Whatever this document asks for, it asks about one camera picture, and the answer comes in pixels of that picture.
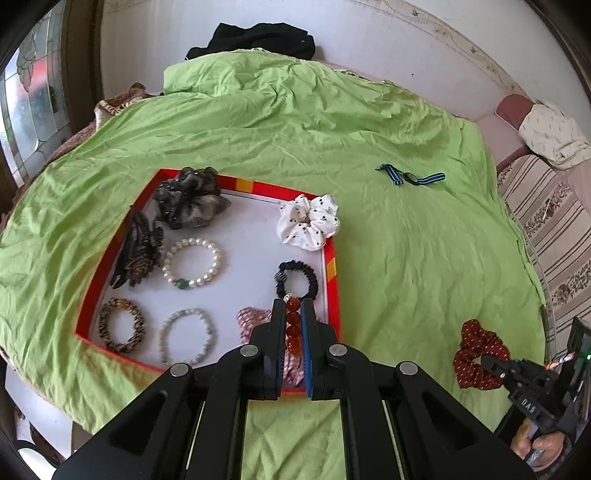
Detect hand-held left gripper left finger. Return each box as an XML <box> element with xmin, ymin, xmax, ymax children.
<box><xmin>51</xmin><ymin>299</ymin><xmax>286</xmax><ymax>480</ymax></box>

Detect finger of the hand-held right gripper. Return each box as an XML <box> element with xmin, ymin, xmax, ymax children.
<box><xmin>480</xmin><ymin>353</ymin><xmax>514</xmax><ymax>381</ymax></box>

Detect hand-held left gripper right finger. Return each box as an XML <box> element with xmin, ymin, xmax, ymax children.
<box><xmin>302</xmin><ymin>300</ymin><xmax>536</xmax><ymax>480</ymax></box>

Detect amber bead bracelet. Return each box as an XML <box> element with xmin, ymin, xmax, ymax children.
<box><xmin>284</xmin><ymin>298</ymin><xmax>305</xmax><ymax>356</ymax></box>

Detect red dotted scrunchie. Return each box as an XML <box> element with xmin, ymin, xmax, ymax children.
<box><xmin>452</xmin><ymin>318</ymin><xmax>512</xmax><ymax>391</ymax></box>

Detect black beaded hair tie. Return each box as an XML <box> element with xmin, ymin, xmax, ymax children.
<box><xmin>276</xmin><ymin>261</ymin><xmax>319</xmax><ymax>301</ymax></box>

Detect red cardboard tray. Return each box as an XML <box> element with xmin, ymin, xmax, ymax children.
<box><xmin>75</xmin><ymin>168</ymin><xmax>341</xmax><ymax>395</ymax></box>

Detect white pearl bracelet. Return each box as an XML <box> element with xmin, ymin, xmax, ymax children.
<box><xmin>163</xmin><ymin>237</ymin><xmax>221</xmax><ymax>291</ymax></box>

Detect black hair clip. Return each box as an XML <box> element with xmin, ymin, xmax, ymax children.
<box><xmin>110</xmin><ymin>210</ymin><xmax>166</xmax><ymax>291</ymax></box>

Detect person's right hand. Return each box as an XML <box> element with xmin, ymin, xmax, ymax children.
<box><xmin>510</xmin><ymin>419</ymin><xmax>572</xmax><ymax>472</ymax></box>

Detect red plaid scrunchie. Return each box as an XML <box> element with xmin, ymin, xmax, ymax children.
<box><xmin>236</xmin><ymin>307</ymin><xmax>305</xmax><ymax>384</ymax></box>

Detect green bed blanket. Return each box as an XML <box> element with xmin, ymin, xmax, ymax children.
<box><xmin>0</xmin><ymin>51</ymin><xmax>548</xmax><ymax>480</ymax></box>

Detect white dotted scrunchie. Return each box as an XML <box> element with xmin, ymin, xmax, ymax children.
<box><xmin>276</xmin><ymin>194</ymin><xmax>341</xmax><ymax>252</ymax></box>

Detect striped floral sofa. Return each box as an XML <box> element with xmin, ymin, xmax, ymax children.
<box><xmin>475</xmin><ymin>92</ymin><xmax>591</xmax><ymax>352</ymax></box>

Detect grey green scrunchie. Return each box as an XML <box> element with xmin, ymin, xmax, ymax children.
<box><xmin>154</xmin><ymin>167</ymin><xmax>232</xmax><ymax>230</ymax></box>

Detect white printed cloth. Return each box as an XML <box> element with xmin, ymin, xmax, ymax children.
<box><xmin>518</xmin><ymin>100</ymin><xmax>591</xmax><ymax>171</ymax></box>

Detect brown patterned bedspread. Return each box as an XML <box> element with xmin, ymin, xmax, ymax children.
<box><xmin>46</xmin><ymin>82</ymin><xmax>158</xmax><ymax>162</ymax></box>

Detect black cloth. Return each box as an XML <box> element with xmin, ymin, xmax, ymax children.
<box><xmin>185</xmin><ymin>22</ymin><xmax>316</xmax><ymax>61</ymax></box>

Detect stained glass window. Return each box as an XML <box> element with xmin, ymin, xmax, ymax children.
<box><xmin>0</xmin><ymin>9</ymin><xmax>70</xmax><ymax>176</ymax></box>

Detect red white striped cord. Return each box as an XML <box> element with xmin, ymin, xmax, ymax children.
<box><xmin>545</xmin><ymin>352</ymin><xmax>577</xmax><ymax>370</ymax></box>

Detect grey bead bracelet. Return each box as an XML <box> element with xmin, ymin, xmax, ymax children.
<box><xmin>158</xmin><ymin>308</ymin><xmax>215</xmax><ymax>367</ymax></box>

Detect leopard print hair tie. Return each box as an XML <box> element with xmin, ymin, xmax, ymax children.
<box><xmin>98</xmin><ymin>298</ymin><xmax>147</xmax><ymax>355</ymax></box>

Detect blue striped strap watch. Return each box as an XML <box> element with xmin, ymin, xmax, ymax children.
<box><xmin>375</xmin><ymin>163</ymin><xmax>446</xmax><ymax>188</ymax></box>

